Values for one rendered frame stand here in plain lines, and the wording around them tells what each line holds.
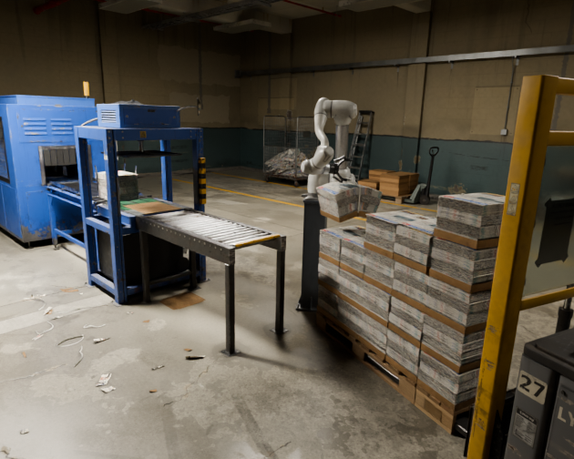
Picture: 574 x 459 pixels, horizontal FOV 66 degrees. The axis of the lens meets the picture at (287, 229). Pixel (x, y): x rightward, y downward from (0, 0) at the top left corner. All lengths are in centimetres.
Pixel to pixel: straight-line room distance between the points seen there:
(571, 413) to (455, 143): 830
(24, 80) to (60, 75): 78
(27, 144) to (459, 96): 777
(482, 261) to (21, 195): 523
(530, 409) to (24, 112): 568
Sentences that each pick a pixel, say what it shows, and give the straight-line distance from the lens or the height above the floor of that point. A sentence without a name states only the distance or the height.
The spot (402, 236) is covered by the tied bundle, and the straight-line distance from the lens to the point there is 275.
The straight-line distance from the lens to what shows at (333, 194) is 322.
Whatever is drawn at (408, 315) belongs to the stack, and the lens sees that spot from 282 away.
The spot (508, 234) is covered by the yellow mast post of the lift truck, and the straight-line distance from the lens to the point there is 202.
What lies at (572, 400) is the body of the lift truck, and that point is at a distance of 209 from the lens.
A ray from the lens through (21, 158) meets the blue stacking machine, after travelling 618.
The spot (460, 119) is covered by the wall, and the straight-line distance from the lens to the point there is 999.
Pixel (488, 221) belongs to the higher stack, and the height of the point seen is 120.
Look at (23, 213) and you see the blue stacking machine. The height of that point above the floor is 46.
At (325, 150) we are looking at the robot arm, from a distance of 305.
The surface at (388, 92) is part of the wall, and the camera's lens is 1084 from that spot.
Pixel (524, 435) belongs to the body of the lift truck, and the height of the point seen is 40.
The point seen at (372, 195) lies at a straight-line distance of 338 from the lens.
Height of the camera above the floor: 168
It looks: 14 degrees down
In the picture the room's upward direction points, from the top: 1 degrees clockwise
